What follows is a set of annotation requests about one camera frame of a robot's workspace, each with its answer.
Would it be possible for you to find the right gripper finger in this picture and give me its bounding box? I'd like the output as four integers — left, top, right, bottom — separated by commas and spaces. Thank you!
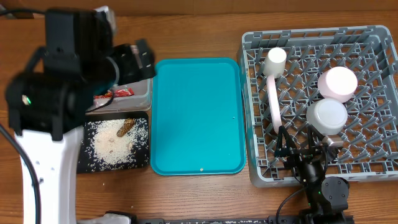
307, 126, 325, 149
274, 126, 295, 157

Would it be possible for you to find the grey bowl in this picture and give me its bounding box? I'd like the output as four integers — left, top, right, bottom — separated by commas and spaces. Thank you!
306, 98, 348, 135

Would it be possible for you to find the red snack wrapper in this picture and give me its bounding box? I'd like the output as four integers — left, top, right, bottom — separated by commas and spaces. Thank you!
95, 88, 134, 99

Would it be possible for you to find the large pink plate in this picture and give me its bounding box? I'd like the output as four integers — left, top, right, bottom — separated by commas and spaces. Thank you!
267, 75, 282, 134

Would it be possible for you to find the small pink bowl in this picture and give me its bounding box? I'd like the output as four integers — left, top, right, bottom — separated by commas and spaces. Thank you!
317, 67, 358, 103

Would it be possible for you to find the brown food piece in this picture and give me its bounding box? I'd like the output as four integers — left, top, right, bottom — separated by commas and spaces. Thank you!
116, 118, 135, 138

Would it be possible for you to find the cream cup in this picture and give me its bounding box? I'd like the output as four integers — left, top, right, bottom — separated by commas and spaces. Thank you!
262, 47, 287, 78

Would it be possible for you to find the white rice pile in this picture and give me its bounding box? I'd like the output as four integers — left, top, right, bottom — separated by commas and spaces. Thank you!
79, 117, 150, 170

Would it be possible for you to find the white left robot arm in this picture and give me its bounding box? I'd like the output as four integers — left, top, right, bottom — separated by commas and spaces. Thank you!
1, 6, 155, 223

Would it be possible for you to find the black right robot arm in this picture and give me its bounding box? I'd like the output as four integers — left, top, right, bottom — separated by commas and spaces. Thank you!
274, 125, 354, 224

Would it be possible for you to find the grey dishwasher rack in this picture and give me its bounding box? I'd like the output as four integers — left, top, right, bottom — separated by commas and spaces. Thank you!
238, 26, 397, 187

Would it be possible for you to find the clear plastic bin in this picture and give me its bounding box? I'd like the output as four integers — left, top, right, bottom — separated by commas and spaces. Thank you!
93, 79, 152, 114

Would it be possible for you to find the black plastic tray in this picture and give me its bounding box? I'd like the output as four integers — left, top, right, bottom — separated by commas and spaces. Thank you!
76, 111, 151, 174

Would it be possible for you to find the teal serving tray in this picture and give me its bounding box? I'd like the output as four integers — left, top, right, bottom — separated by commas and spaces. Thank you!
150, 58, 246, 175

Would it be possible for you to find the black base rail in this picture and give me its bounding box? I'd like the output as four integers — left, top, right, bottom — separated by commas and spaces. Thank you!
133, 214, 355, 224

